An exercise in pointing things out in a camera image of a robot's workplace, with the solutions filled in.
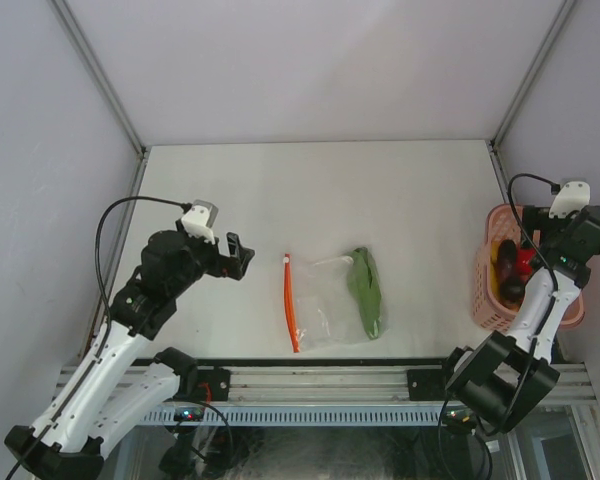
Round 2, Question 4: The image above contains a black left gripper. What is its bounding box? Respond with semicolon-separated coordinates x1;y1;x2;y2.
168;218;252;297

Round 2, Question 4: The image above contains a red fake apple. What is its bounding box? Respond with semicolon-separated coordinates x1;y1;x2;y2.
515;248;536;277

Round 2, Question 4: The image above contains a purple fake eggplant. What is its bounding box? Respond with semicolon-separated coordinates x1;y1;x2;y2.
494;239;518;284

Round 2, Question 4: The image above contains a dark round fake fruit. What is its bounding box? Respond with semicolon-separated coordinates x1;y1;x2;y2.
499;277;525;309

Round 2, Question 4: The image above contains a clear zip top bag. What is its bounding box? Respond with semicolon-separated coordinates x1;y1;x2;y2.
283;249;388;353

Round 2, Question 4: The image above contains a yellow fake banana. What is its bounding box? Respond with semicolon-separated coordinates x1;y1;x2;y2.
489;240;501;300

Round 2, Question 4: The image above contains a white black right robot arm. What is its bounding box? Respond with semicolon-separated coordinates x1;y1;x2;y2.
439;205;600;436

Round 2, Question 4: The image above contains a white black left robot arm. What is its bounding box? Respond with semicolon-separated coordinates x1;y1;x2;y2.
4;230;255;479

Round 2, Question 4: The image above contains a green fake leafy vegetable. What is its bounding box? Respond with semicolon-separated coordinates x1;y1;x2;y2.
347;247;383;340

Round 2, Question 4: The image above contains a pink plastic basket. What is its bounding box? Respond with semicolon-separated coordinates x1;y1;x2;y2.
471;204;585;333

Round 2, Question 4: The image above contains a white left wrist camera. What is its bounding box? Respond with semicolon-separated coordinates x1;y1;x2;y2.
180;200;219;245

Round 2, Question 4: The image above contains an aluminium corner frame post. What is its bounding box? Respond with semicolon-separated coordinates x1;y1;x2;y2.
489;0;580;151

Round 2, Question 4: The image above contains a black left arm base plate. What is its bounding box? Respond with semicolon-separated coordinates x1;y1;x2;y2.
176;367;231;403

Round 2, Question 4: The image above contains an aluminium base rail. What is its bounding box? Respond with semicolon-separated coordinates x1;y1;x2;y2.
54;364;596;404

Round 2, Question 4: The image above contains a perforated grey cable duct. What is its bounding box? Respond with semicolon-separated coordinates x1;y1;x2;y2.
139;404;441;427

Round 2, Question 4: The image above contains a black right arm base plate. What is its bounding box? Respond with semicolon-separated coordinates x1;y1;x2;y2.
406;368;446;402

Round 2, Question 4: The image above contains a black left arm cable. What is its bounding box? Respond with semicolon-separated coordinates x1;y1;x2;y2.
2;197;194;480

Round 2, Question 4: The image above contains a left aluminium corner post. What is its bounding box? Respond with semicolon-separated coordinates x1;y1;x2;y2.
47;0;147;159

